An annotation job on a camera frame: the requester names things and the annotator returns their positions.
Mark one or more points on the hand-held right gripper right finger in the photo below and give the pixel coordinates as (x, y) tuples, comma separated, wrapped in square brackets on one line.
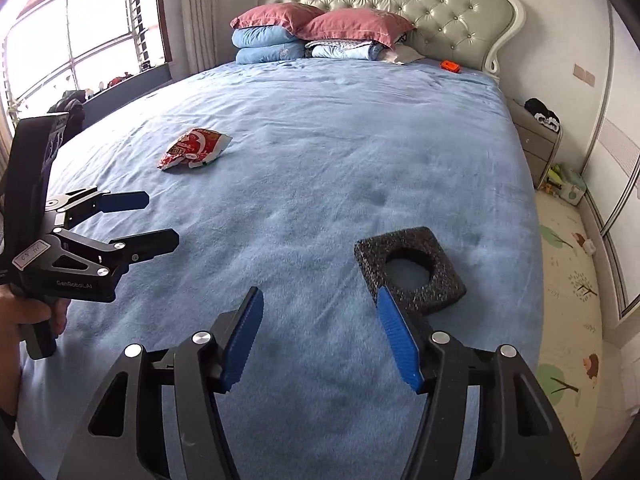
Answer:
[(400, 340)]

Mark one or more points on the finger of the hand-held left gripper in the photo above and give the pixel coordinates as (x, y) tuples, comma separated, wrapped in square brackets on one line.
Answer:
[(150, 242), (125, 201)]

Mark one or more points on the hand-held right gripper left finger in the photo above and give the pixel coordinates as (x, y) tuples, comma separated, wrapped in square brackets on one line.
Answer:
[(245, 335)]

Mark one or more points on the black foam block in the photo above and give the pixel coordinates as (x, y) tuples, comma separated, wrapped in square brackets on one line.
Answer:
[(370, 260)]

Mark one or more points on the person's left hand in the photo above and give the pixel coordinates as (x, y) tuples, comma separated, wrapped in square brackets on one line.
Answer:
[(12, 340)]

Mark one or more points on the black jacket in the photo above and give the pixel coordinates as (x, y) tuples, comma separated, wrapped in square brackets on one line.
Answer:
[(70, 107)]

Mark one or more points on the red snack packet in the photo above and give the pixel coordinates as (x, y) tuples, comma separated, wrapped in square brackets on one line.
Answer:
[(195, 147)]

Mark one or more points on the row of small windowsill items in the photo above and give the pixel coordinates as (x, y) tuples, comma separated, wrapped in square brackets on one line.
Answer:
[(117, 81)]

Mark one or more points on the large window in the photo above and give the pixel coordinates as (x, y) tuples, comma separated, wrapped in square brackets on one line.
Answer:
[(85, 25)]

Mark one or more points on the printed play mat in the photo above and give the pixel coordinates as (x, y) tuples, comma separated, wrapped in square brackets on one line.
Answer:
[(575, 310)]

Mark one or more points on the bed with tufted headboard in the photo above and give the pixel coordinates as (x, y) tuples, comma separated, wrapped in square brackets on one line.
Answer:
[(325, 160)]

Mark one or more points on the beige curtain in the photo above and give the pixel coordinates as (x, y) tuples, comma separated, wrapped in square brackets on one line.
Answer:
[(192, 15)]

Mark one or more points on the blue pillow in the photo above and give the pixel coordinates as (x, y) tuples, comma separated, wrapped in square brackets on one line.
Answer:
[(270, 55), (267, 37)]

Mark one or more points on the pale green storage box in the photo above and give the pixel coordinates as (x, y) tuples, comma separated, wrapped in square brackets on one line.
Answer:
[(570, 187)]

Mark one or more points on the grey nightstand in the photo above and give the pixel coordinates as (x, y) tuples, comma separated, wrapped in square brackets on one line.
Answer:
[(535, 150)]

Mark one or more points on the pink pillow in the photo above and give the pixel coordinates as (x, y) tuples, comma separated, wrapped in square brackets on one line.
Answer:
[(355, 27), (275, 15)]

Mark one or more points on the folded patterned quilt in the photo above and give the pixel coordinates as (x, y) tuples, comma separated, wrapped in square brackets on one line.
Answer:
[(345, 51)]

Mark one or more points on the black clothes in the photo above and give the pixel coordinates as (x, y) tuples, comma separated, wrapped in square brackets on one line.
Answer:
[(540, 110)]

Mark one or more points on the small orange box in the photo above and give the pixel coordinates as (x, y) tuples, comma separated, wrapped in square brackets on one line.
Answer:
[(450, 66)]

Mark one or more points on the white sliding wardrobe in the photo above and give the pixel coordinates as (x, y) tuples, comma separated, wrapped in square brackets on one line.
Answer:
[(620, 160)]

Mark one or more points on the white cloth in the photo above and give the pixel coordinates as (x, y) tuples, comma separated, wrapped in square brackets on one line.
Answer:
[(405, 55)]

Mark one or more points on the beige wall switch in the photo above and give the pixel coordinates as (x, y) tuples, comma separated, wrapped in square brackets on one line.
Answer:
[(584, 73)]

